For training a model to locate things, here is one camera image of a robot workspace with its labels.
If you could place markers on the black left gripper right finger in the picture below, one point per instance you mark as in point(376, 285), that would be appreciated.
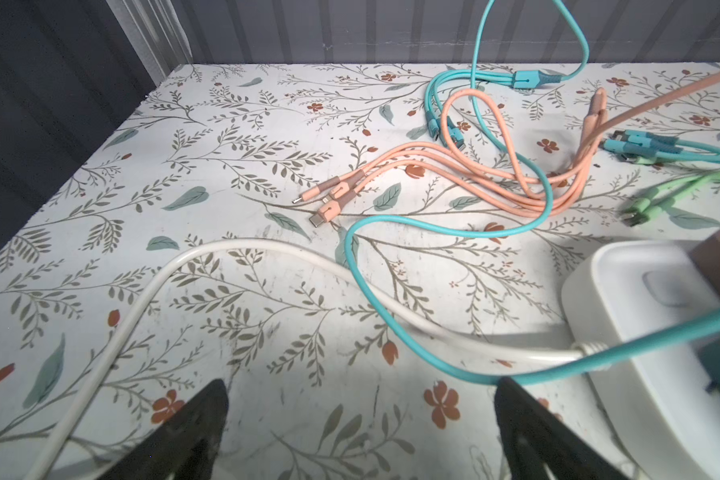
point(539, 446)

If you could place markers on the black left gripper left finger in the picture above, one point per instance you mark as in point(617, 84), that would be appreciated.
point(184, 447)

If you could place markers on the white power strip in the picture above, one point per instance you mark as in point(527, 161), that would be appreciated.
point(658, 402)

